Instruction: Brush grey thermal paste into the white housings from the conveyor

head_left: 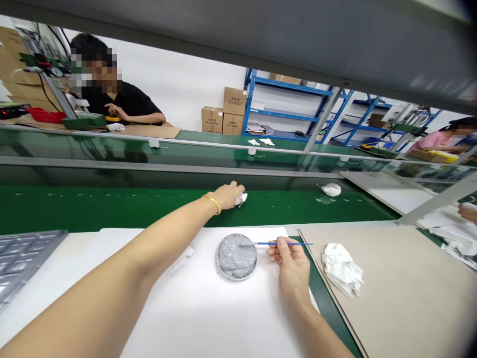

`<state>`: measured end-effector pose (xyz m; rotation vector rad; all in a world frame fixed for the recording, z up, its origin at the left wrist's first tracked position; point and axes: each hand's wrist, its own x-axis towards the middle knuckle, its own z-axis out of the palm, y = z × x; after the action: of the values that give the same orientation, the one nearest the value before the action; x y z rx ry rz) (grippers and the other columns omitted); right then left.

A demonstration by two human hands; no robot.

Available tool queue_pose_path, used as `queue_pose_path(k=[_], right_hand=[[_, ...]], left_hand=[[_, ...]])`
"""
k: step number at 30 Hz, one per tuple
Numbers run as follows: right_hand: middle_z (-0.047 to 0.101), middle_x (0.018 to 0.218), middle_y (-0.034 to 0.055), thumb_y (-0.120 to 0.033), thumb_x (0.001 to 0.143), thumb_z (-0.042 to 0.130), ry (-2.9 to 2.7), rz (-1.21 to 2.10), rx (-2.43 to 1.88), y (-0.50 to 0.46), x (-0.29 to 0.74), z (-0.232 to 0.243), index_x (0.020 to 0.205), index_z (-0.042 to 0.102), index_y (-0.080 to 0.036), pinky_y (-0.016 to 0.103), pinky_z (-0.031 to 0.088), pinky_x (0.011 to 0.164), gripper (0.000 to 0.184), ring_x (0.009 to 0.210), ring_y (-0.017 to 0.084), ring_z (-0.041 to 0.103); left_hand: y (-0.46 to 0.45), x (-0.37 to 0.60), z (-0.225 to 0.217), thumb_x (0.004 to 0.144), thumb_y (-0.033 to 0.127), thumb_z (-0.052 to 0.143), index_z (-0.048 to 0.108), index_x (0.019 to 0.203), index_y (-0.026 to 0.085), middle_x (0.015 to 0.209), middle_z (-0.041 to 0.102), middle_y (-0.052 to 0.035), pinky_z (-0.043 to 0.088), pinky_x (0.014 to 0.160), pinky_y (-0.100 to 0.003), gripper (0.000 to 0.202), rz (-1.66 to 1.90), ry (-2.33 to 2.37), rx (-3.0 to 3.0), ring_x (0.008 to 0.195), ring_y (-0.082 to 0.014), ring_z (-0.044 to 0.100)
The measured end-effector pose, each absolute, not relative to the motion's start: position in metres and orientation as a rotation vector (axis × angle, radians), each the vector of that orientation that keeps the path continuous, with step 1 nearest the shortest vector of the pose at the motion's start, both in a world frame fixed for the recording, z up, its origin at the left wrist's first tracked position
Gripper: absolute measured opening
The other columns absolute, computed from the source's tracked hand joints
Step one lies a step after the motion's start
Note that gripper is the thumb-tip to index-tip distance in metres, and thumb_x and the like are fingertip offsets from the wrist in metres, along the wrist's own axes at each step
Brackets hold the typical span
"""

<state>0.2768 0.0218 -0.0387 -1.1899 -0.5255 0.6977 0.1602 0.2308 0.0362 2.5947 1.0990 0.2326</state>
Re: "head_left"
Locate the person's left hand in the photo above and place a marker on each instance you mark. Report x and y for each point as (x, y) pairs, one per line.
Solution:
(226, 195)

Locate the person's right hand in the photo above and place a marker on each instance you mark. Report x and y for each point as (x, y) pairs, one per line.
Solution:
(291, 263)

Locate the person's left fingers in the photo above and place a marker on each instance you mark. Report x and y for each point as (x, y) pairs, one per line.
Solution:
(236, 186)

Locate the blue thin brush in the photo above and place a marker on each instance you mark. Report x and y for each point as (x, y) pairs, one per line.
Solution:
(277, 244)

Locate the small white clip part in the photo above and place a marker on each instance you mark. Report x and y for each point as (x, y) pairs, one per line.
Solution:
(154, 144)
(252, 151)
(344, 159)

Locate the white crumpled gloves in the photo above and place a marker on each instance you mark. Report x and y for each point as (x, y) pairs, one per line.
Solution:
(261, 142)

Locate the green conveyor belt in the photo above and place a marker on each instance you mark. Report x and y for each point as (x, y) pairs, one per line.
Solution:
(179, 186)

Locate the round dish of grey paste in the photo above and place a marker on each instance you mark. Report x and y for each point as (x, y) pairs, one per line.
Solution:
(236, 257)

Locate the stack of cardboard boxes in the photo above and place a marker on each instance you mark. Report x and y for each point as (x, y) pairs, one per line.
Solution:
(225, 112)

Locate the white small part on paper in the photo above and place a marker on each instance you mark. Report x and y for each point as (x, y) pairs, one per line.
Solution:
(182, 258)

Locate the blue metal shelf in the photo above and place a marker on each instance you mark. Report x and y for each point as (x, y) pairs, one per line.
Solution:
(298, 108)

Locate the white paper sheet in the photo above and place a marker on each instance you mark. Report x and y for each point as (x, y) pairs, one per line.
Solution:
(208, 298)

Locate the crumpled white cloth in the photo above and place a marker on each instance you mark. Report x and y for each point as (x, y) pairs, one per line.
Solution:
(341, 269)

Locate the white cloth roll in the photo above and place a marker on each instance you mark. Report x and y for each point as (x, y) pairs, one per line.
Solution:
(116, 127)

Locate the grey overhead shelf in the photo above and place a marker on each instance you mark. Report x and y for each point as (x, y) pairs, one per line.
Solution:
(261, 41)

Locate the white board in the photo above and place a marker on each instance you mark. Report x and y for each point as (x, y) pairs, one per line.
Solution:
(387, 190)

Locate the beige cardboard sheet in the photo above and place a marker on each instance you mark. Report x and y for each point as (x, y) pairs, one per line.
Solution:
(402, 294)

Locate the red plastic bin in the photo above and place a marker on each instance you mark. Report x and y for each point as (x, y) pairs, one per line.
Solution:
(46, 115)

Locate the pile of white cloths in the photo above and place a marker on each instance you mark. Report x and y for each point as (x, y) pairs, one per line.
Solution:
(456, 235)

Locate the grey plastic tray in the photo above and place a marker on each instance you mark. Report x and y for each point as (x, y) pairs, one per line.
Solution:
(22, 261)

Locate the aluminium frame machine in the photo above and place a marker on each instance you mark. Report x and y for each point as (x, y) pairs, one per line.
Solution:
(48, 74)

